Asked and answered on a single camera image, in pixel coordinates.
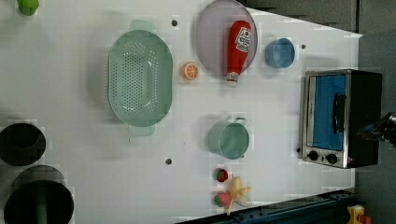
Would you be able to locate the green plastic colander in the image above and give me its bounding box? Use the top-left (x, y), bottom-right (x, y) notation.
top-left (107, 20), bottom-right (173, 136)

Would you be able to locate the red ketchup bottle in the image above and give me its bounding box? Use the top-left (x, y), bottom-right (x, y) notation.
top-left (226, 21), bottom-right (251, 87)

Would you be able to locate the orange slice toy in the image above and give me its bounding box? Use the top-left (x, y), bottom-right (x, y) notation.
top-left (180, 62), bottom-right (199, 80)

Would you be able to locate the grey round plate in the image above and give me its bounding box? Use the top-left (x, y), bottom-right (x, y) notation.
top-left (195, 0), bottom-right (258, 76)

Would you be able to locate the red toy strawberry near banana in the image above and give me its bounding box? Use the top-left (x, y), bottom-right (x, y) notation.
top-left (214, 192), bottom-right (232, 207)

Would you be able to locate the black cylinder holder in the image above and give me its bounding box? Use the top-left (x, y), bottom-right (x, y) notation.
top-left (4, 165), bottom-right (75, 224)

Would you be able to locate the black cylinder cup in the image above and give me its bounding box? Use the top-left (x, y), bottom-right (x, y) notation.
top-left (0, 123), bottom-right (47, 166)

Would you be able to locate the yellow red toy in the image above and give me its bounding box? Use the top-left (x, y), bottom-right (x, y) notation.
top-left (347, 204), bottom-right (373, 224)

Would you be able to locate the blue bowl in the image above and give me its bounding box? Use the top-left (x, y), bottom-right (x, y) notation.
top-left (264, 38), bottom-right (296, 68)

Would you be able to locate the black toaster oven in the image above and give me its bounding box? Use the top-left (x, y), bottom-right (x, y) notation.
top-left (301, 69), bottom-right (382, 169)

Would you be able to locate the green toy block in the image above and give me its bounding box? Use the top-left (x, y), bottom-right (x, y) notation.
top-left (17, 0), bottom-right (39, 16)

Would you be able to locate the dark blue crate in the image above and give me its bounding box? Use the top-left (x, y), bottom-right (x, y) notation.
top-left (177, 190), bottom-right (356, 224)

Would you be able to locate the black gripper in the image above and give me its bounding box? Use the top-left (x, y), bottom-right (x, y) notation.
top-left (358, 113), bottom-right (396, 147)

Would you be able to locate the peeled toy banana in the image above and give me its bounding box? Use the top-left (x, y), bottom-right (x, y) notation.
top-left (227, 176), bottom-right (252, 215)

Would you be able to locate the green metal cup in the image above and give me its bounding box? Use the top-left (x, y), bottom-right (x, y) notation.
top-left (208, 118), bottom-right (249, 160)

